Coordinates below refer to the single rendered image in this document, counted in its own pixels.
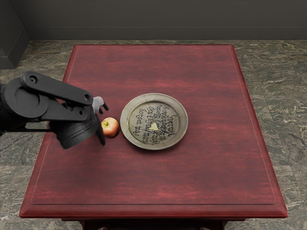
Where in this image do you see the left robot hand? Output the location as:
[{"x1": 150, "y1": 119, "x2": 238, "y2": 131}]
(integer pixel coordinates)
[{"x1": 91, "y1": 96, "x2": 109, "y2": 146}]

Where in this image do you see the grey plate with printed script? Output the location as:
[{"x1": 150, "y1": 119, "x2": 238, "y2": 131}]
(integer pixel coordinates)
[{"x1": 120, "y1": 92, "x2": 189, "y2": 150}]

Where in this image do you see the red yellow apple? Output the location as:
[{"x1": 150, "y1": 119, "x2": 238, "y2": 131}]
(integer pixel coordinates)
[{"x1": 101, "y1": 117, "x2": 120, "y2": 138}]

